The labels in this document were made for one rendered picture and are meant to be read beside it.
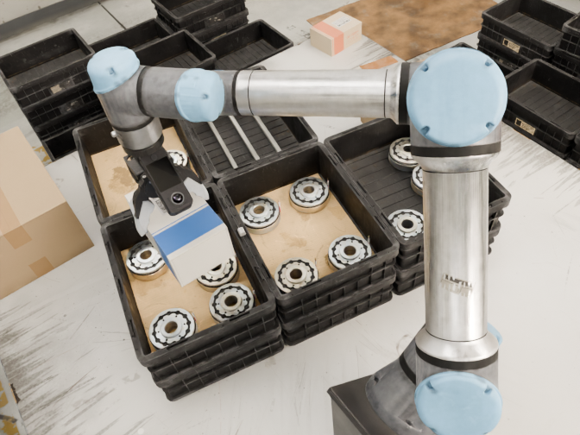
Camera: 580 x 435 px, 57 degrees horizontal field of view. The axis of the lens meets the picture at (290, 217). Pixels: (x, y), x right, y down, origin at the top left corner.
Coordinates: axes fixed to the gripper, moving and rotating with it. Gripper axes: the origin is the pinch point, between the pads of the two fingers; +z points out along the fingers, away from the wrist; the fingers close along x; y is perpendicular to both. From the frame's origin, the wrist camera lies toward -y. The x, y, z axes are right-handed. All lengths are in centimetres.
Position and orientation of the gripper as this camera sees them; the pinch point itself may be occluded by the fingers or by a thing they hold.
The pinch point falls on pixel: (177, 219)
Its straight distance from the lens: 105.6
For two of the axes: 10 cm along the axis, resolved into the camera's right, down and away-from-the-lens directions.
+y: -5.7, -5.9, 5.6
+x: -8.1, 4.9, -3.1
